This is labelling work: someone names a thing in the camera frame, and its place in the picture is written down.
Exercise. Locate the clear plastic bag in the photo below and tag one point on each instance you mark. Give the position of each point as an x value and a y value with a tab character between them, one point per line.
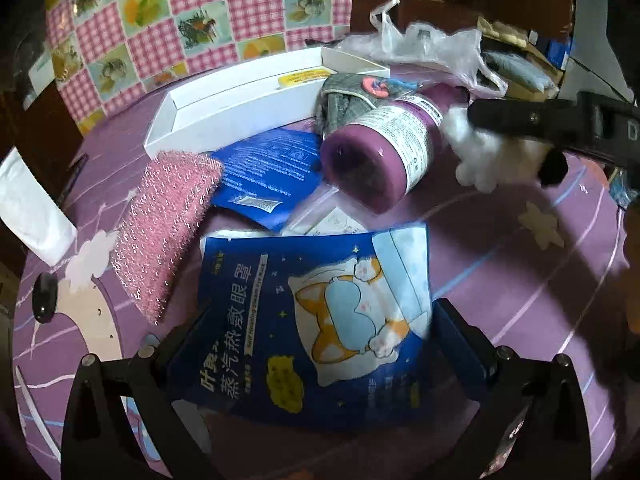
440	45

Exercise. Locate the small blue packet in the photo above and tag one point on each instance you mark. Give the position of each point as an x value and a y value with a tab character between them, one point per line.
270	175

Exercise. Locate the white and black plush toy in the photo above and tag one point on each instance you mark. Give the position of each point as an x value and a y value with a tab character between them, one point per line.
490	155

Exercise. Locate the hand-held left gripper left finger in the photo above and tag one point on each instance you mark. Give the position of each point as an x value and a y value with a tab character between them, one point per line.
185	332

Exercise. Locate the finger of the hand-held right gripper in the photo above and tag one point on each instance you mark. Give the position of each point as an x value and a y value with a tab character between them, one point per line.
520	117

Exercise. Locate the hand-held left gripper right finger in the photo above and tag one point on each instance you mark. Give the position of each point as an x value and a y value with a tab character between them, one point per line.
460	325

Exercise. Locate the pink checkered printed cloth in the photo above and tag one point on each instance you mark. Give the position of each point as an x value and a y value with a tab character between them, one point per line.
150	35

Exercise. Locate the small white cardboard box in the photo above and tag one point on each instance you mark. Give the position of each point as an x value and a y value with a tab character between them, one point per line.
355	62

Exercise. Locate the white shallow cardboard box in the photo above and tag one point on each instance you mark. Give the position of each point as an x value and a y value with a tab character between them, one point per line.
225	95

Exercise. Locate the purple bottle with white label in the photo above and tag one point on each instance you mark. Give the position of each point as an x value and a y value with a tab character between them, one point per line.
370	160

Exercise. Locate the large blue eye mask packet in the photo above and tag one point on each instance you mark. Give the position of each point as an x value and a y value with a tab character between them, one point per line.
300	310

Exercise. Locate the clear zip bag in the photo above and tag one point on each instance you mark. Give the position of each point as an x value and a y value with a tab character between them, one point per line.
330	220

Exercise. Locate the white paper packet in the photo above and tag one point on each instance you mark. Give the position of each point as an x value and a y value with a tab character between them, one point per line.
30	210

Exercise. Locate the pink scrubbing cloth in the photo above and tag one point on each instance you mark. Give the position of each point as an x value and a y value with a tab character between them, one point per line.
160	220

